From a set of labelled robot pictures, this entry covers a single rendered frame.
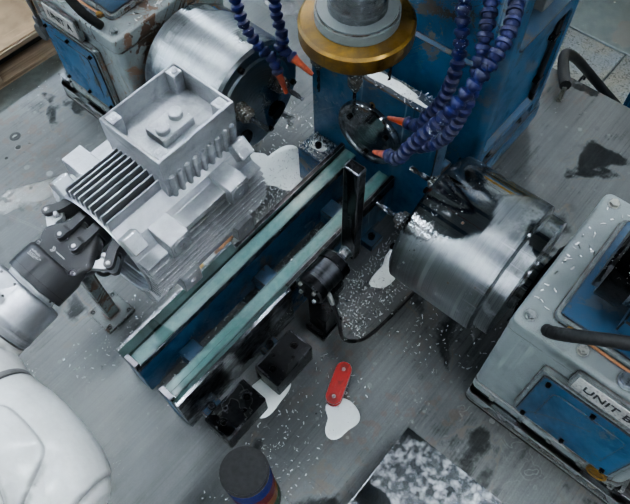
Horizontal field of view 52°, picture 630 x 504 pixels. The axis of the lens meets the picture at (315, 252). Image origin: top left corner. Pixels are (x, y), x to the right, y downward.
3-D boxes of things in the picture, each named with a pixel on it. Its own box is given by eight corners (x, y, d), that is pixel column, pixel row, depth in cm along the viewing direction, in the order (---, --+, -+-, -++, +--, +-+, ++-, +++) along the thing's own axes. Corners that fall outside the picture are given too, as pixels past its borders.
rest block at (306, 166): (316, 161, 151) (315, 127, 140) (339, 176, 149) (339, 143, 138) (299, 177, 149) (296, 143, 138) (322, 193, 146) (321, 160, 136)
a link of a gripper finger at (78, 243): (64, 245, 74) (72, 252, 74) (136, 179, 77) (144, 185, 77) (79, 259, 78) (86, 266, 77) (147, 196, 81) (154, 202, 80)
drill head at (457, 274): (423, 187, 133) (442, 102, 111) (605, 304, 119) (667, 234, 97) (346, 269, 124) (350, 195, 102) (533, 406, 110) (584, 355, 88)
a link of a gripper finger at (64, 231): (74, 255, 78) (67, 248, 79) (139, 189, 81) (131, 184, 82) (60, 240, 75) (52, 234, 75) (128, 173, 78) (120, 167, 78)
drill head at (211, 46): (197, 41, 155) (176, -53, 133) (313, 116, 143) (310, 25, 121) (118, 102, 146) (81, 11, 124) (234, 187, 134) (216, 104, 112)
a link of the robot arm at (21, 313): (-54, 285, 71) (-11, 246, 72) (-8, 312, 79) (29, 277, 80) (-4, 335, 68) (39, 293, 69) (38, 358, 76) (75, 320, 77)
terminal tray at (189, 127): (182, 100, 85) (172, 59, 79) (241, 142, 82) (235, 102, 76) (112, 156, 81) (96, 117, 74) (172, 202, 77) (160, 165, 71)
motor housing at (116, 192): (180, 156, 100) (154, 64, 83) (271, 223, 94) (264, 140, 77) (78, 241, 92) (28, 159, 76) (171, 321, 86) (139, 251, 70)
